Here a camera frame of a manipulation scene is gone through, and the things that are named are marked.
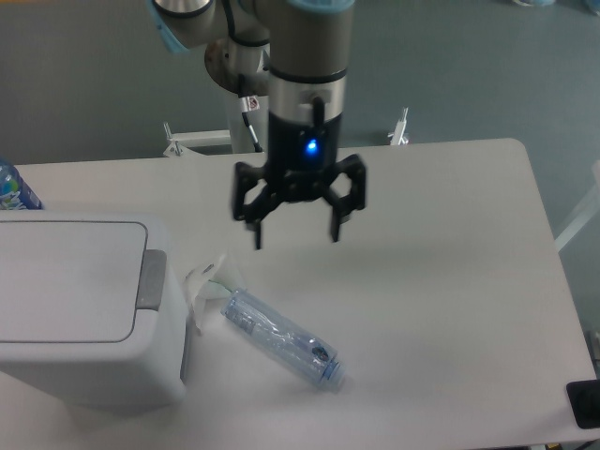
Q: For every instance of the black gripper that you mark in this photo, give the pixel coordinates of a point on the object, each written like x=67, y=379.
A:
x=302, y=159

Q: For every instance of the grey trash can push button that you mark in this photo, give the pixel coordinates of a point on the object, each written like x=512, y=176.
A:
x=152, y=279

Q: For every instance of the white trash can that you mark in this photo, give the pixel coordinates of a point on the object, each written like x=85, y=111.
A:
x=69, y=323

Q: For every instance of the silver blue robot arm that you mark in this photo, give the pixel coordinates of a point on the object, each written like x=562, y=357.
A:
x=303, y=48

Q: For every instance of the crumpled white tissue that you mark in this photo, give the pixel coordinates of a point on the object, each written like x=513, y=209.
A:
x=214, y=279

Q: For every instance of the clear empty plastic bottle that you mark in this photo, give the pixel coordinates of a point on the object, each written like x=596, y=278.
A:
x=292, y=345

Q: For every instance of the blue labelled water bottle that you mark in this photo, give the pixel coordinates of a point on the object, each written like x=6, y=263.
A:
x=15, y=192

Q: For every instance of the black device at table edge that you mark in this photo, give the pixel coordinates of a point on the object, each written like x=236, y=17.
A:
x=584, y=400

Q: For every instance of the white table leg frame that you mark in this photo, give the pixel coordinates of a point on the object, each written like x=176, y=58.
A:
x=585, y=210

